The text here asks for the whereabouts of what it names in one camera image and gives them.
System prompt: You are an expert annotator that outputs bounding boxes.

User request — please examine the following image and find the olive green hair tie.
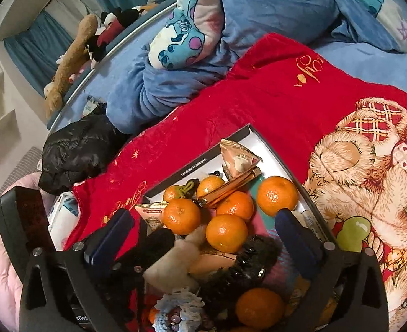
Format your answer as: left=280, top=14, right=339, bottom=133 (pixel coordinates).
left=176, top=179, right=200, bottom=199

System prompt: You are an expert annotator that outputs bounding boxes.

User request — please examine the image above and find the blue cartoon print quilt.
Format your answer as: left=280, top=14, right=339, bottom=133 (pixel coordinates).
left=107, top=0, right=407, bottom=135

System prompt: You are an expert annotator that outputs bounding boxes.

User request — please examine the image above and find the beige fluffy hair accessory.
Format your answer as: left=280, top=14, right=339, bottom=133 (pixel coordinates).
left=143, top=225, right=207, bottom=293

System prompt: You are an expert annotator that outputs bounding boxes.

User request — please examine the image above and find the white curved bed rail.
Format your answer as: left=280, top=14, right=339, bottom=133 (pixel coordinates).
left=46, top=0, right=178, bottom=130

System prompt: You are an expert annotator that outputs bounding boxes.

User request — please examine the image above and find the grey checked cushion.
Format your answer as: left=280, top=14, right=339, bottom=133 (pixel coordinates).
left=0, top=147, right=43, bottom=215

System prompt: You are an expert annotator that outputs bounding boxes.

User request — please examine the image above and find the white printed pillow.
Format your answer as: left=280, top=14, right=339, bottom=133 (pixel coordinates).
left=48, top=192, right=81, bottom=243

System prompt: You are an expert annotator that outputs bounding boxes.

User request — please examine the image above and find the black mouse plush toy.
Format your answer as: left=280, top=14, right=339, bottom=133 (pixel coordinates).
left=86, top=7, right=142, bottom=70

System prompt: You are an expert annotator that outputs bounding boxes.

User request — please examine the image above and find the red bear print blanket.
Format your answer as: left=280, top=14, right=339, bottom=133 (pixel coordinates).
left=63, top=33, right=407, bottom=332

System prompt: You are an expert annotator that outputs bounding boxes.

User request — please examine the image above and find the heap of tangerines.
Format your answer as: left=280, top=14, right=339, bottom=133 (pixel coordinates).
left=162, top=175, right=300, bottom=330

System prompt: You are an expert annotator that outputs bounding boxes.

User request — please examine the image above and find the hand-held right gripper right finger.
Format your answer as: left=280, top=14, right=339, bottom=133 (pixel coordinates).
left=274, top=208, right=389, bottom=332

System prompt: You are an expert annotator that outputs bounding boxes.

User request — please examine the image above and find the brown plush dog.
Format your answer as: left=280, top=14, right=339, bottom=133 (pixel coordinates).
left=44, top=14, right=98, bottom=120

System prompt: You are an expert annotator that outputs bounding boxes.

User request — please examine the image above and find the white tube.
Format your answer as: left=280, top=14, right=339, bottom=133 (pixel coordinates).
left=300, top=211, right=325, bottom=243

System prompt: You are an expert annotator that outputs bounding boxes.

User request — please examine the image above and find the blue crochet scrunchie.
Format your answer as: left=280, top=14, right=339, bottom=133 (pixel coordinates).
left=153, top=290, right=206, bottom=332

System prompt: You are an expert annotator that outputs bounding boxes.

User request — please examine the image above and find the black puffer jacket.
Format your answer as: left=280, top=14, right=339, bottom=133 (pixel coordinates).
left=38, top=112, right=131, bottom=196

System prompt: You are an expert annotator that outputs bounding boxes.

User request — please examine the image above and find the yellow snack packet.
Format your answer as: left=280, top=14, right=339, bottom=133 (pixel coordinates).
left=287, top=277, right=311, bottom=315

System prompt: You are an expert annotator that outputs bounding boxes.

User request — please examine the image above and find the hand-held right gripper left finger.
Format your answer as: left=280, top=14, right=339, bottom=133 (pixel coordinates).
left=18, top=208, right=145, bottom=332

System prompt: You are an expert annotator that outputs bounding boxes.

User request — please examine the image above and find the gold foil bar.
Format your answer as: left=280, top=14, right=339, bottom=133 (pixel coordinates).
left=198, top=167, right=262, bottom=208

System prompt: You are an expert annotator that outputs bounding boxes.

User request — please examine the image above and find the pink quilt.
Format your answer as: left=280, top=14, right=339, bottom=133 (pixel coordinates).
left=0, top=173, right=57, bottom=322

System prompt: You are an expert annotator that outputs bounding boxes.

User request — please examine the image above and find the blue bed sheet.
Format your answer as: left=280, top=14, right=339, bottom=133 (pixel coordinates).
left=48, top=0, right=407, bottom=132

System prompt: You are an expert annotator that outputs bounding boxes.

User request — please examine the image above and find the blue curtain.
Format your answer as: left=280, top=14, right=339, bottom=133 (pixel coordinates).
left=3, top=0, right=176, bottom=97

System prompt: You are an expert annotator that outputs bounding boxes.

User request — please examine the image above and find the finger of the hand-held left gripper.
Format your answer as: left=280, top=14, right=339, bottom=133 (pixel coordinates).
left=100, top=228, right=176, bottom=294

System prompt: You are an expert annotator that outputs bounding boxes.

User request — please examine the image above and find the dark rectangular box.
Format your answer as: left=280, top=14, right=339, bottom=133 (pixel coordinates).
left=134, top=124, right=341, bottom=332

